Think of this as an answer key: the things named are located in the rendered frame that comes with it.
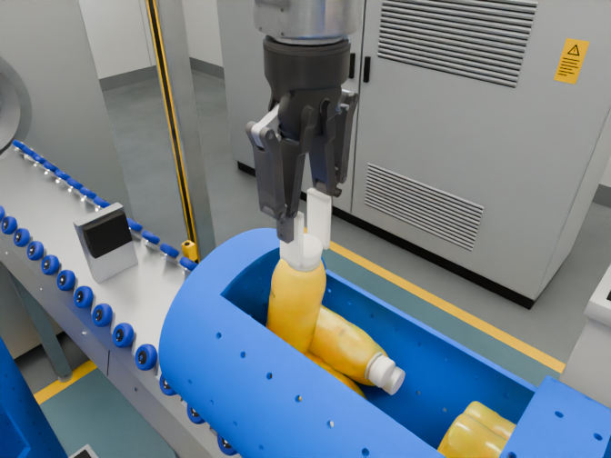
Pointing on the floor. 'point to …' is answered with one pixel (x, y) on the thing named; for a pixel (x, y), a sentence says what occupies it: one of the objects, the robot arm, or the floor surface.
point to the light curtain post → (182, 119)
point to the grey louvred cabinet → (460, 128)
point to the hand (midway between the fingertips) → (305, 229)
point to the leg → (43, 330)
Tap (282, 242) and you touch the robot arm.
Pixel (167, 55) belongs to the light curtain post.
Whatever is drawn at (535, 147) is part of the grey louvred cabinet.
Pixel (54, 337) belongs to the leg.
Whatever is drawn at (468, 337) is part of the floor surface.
